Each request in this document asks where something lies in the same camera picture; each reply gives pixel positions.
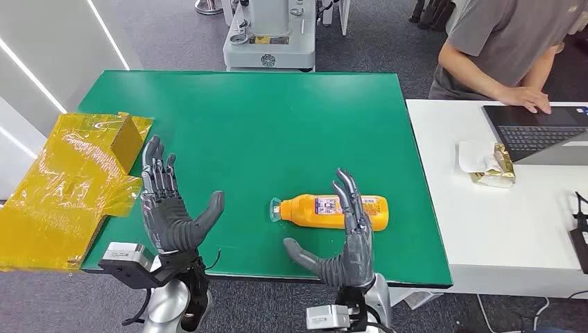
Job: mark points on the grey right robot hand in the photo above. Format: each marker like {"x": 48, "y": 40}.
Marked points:
{"x": 356, "y": 262}

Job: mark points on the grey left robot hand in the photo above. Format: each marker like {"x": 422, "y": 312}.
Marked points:
{"x": 167, "y": 220}

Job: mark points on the orange bottle with clear cap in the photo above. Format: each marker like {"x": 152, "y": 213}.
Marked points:
{"x": 303, "y": 211}

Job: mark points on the person's forearm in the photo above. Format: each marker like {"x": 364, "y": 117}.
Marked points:
{"x": 468, "y": 78}
{"x": 542, "y": 69}

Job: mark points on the white table foot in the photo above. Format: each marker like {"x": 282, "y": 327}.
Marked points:
{"x": 415, "y": 299}

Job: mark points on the yellow film-wrapped cardboard box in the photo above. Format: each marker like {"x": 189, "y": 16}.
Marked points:
{"x": 59, "y": 193}

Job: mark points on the white tissue paper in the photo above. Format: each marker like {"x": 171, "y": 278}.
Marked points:
{"x": 473, "y": 156}

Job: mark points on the gold foil packet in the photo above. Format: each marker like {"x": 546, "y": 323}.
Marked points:
{"x": 503, "y": 167}

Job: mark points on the grey machine base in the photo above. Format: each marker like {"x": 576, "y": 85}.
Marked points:
{"x": 271, "y": 50}

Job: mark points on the chrome stand base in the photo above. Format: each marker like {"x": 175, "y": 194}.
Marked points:
{"x": 209, "y": 7}

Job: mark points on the dark grey laptop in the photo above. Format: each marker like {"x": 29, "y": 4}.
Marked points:
{"x": 537, "y": 133}

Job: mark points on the person's hand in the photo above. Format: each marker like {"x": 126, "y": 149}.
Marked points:
{"x": 526, "y": 97}

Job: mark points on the white furniture panel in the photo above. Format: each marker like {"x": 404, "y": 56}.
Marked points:
{"x": 343, "y": 14}

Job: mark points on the black chair legs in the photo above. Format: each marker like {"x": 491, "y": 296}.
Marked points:
{"x": 434, "y": 14}

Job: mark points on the person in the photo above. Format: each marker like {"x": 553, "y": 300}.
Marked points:
{"x": 500, "y": 41}

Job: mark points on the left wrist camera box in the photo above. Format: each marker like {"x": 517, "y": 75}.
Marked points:
{"x": 124, "y": 257}

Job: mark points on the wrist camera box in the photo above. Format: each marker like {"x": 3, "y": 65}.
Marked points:
{"x": 327, "y": 317}
{"x": 124, "y": 257}

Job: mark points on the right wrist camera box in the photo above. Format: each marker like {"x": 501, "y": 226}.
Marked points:
{"x": 327, "y": 317}

